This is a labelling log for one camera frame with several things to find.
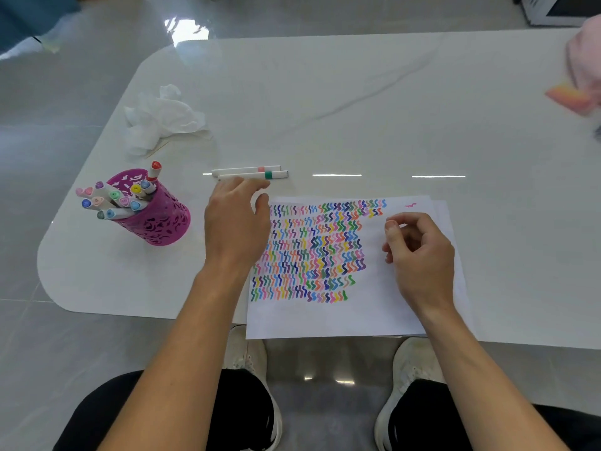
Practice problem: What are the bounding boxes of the plain white paper sheet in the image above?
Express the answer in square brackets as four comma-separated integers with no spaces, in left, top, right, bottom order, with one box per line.
[373,199,476,340]

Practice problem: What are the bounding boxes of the person's left hand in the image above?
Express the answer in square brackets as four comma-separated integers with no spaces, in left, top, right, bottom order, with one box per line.
[204,177,272,278]

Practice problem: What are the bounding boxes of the person's right white shoe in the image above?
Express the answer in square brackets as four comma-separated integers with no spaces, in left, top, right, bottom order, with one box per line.
[374,336,447,451]

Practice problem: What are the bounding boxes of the person's right hand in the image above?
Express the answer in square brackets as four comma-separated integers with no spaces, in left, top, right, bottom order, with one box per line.
[382,212,456,321]

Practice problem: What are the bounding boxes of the bunch of white colour markers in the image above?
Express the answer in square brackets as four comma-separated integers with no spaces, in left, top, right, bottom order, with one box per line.
[75,160,163,221]

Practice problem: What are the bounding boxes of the person's white shoe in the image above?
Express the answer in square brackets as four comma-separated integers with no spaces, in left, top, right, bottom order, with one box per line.
[374,336,447,451]
[223,325,283,451]

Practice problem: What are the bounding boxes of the orange pink eraser block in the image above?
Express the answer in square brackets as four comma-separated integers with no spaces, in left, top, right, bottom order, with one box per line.
[544,84,596,116]

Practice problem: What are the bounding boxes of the person's left forearm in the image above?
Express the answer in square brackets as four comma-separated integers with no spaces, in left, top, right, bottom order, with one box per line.
[98,265,254,451]

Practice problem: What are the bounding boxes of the paper sheet with coloured squiggles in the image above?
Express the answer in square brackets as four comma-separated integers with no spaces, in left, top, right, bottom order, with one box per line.
[245,195,435,340]

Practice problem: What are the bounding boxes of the white marker with green band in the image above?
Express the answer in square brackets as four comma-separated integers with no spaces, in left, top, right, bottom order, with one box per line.
[217,170,289,182]

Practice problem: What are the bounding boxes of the blue fabric item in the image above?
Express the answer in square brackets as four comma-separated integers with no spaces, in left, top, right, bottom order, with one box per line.
[0,0,83,55]

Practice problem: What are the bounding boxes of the person's right forearm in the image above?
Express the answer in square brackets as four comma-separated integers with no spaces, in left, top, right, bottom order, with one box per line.
[415,303,572,451]

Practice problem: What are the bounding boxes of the crumpled white tissue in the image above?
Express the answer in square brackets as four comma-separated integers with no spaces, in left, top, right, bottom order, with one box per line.
[123,84,211,157]

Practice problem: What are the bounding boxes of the black trousers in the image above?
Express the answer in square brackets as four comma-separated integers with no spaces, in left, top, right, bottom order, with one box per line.
[53,368,601,451]

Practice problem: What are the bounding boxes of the person's left white shoe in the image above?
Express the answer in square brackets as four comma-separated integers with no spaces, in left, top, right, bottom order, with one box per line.
[223,325,283,451]

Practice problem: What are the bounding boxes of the white marker with pink band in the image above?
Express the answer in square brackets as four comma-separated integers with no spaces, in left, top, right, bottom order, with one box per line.
[211,165,282,177]

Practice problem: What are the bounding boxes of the magenta perforated pen holder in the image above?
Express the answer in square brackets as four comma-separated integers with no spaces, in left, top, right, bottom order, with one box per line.
[106,168,191,247]

